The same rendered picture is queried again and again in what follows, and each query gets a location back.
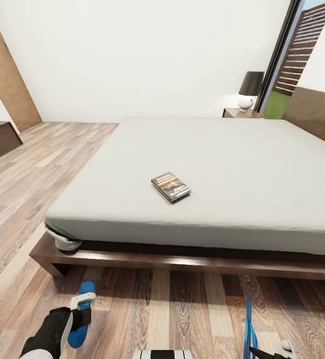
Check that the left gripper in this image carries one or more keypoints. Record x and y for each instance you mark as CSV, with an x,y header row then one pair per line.
x,y
83,318

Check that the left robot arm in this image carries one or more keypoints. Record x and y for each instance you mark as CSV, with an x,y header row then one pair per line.
x,y
49,341

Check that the sandal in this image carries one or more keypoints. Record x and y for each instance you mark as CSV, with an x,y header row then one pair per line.
x,y
250,336
76,338

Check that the sliding door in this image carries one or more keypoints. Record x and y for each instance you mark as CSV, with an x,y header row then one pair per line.
x,y
14,93

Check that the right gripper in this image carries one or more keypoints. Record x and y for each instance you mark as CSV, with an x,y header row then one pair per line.
x,y
263,355

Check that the table lamp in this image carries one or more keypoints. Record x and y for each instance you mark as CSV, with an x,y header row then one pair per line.
x,y
251,86

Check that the hardback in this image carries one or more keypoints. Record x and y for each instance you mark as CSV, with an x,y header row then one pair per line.
x,y
171,186

